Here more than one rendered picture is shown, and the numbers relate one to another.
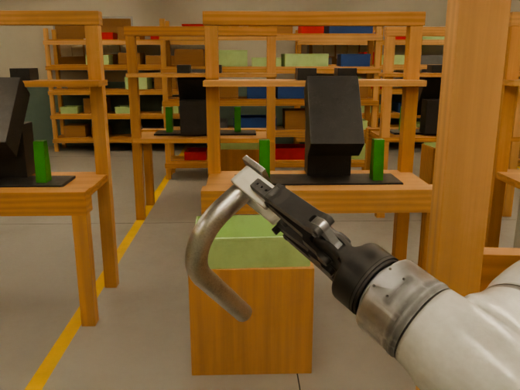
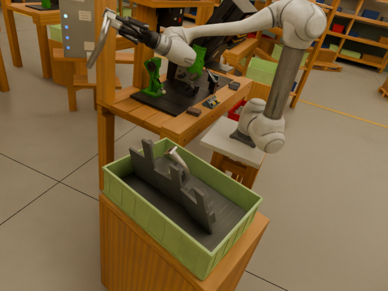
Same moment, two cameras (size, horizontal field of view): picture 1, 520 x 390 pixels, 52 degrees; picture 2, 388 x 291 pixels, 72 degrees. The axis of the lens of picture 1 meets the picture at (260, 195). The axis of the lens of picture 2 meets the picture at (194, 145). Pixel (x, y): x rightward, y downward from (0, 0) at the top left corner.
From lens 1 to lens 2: 1.01 m
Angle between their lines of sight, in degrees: 68
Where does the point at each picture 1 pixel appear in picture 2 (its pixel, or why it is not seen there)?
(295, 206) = (137, 22)
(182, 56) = not seen: outside the picture
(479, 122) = not seen: outside the picture
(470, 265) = (113, 42)
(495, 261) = not seen: hidden behind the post
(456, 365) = (181, 51)
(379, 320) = (164, 47)
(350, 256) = (153, 33)
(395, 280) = (164, 37)
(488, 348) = (184, 46)
